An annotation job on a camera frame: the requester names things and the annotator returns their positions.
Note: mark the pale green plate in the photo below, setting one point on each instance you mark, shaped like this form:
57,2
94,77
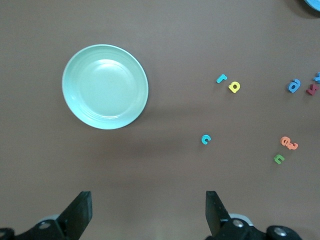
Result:
105,87

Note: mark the blue foam letter a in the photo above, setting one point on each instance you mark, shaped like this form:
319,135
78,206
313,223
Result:
291,87

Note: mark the yellow foam letter d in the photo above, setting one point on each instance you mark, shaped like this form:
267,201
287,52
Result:
232,88

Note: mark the teal foam letter c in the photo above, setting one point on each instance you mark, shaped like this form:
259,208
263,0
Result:
203,139

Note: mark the orange foam letter e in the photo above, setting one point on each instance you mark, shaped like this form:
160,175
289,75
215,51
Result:
283,141

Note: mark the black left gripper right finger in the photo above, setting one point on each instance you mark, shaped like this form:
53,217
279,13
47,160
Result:
220,225

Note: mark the dark red foam letter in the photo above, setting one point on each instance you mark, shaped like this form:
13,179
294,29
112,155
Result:
312,90

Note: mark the teal foam letter r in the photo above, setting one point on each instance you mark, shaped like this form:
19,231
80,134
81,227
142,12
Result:
220,79

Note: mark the green foam letter n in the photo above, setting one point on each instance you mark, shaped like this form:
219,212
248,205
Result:
278,160

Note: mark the orange foam digit three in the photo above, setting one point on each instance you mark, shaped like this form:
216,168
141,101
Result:
293,146

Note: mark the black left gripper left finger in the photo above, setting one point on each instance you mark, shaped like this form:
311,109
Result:
75,220

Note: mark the blue foam letter x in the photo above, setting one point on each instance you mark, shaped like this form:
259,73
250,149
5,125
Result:
317,77

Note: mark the brown table cover sheet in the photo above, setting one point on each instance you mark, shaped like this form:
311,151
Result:
175,37

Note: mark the blue plate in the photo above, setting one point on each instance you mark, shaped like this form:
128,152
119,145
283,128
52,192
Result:
313,3

